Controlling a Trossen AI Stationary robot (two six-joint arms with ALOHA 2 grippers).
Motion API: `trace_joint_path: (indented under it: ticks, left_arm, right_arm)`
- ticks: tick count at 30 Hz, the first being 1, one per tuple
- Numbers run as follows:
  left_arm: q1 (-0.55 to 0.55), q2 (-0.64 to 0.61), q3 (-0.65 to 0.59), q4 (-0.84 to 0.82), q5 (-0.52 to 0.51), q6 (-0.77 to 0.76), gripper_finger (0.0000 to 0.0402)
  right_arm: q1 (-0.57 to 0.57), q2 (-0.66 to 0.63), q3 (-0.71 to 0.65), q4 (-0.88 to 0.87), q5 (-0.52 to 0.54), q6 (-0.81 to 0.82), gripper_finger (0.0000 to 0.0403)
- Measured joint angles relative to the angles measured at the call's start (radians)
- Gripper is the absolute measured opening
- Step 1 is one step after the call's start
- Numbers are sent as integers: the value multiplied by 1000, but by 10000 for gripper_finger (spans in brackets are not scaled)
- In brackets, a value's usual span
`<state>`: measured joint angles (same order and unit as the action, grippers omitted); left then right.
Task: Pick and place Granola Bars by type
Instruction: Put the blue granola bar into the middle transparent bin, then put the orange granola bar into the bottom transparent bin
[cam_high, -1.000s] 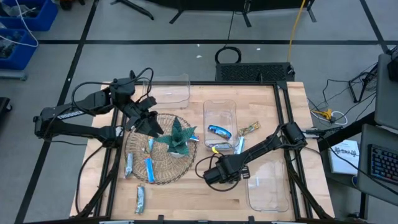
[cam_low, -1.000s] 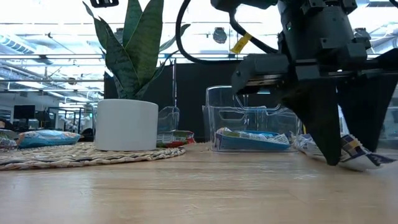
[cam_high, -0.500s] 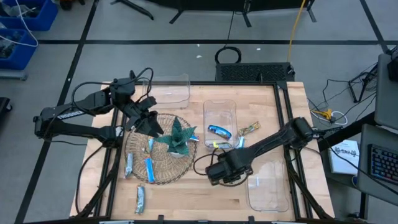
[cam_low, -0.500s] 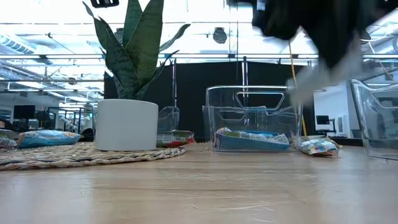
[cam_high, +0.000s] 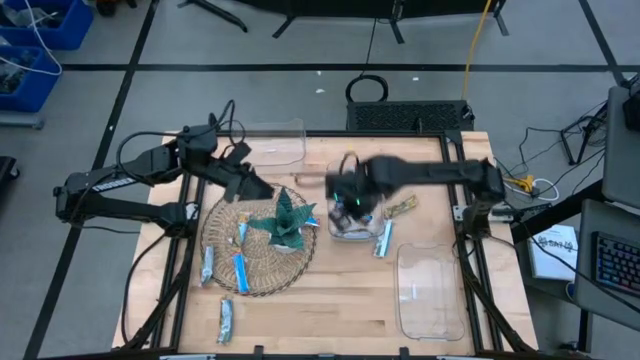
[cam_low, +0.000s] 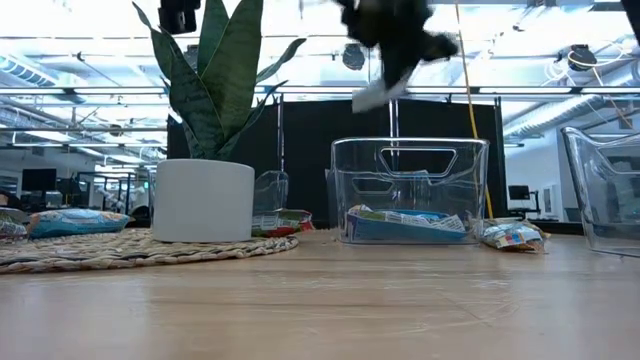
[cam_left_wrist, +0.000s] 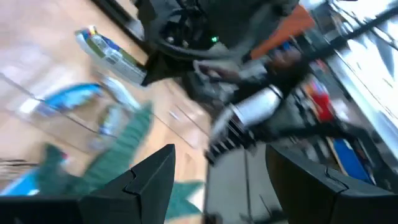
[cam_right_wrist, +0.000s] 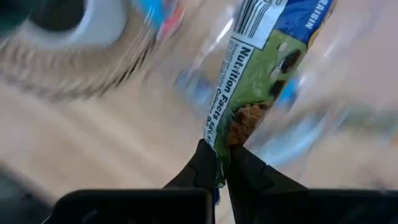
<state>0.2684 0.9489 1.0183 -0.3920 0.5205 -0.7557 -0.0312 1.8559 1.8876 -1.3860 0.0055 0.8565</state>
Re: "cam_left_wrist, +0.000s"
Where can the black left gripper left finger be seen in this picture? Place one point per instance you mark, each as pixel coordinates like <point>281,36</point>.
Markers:
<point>130,199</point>

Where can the clear plastic bin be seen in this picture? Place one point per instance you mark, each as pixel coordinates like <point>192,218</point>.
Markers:
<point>46,124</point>

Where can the bright blue granola bar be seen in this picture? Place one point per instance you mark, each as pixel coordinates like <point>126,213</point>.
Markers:
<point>71,96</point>

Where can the blue green white granola bar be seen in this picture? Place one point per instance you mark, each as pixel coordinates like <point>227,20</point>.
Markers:
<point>109,54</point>

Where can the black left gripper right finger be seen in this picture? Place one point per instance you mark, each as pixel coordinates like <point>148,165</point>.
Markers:
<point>311,199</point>

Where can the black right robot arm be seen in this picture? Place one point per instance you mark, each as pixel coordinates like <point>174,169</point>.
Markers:
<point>186,28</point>

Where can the silver blue granola bar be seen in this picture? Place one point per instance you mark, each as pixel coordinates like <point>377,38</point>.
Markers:
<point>122,93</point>

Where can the person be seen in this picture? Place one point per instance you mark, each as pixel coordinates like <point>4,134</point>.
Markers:
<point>248,18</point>

